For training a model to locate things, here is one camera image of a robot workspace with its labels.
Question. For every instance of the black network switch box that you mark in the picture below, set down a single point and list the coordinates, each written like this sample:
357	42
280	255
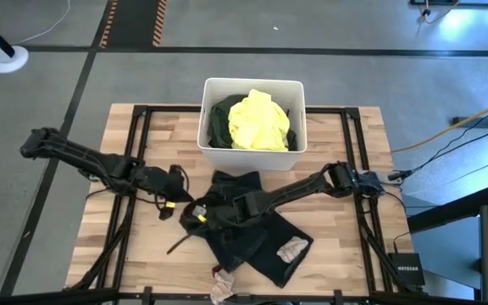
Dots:
407	269

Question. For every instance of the black metal beam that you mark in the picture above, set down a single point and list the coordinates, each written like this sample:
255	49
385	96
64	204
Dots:
451	207

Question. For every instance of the neon yellow shirt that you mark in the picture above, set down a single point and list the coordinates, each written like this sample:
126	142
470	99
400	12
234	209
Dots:
258	123

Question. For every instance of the white pole with round base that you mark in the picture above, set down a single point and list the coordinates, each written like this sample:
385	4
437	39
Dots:
7	59

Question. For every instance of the white striped cloth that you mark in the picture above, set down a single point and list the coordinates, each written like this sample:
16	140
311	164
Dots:
292	250

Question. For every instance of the pale pink garment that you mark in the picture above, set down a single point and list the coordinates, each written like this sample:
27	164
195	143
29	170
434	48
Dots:
223	286

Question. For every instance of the orange black hazard tape strip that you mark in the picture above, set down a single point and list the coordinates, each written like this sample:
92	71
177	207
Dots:
159	23
107	25

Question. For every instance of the white plastic bin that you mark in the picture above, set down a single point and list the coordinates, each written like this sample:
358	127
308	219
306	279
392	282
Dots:
248	161

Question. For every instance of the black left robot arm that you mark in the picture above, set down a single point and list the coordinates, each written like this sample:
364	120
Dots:
83	156

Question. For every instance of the maroon garment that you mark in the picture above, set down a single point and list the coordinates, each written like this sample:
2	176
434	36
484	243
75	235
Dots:
217	269

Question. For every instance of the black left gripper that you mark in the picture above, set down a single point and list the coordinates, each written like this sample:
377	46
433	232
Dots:
161	182

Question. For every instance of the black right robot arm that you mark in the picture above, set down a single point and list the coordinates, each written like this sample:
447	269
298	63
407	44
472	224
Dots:
295	190

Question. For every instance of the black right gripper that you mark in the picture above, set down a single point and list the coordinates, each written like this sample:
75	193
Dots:
218	212

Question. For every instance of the dark denim jeans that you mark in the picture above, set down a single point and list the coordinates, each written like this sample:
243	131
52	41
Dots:
252	250

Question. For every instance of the dark green garment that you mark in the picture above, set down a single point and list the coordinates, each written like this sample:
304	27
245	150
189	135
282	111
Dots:
220	123

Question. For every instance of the black metal table frame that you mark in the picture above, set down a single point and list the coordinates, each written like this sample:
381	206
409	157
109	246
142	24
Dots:
168	109

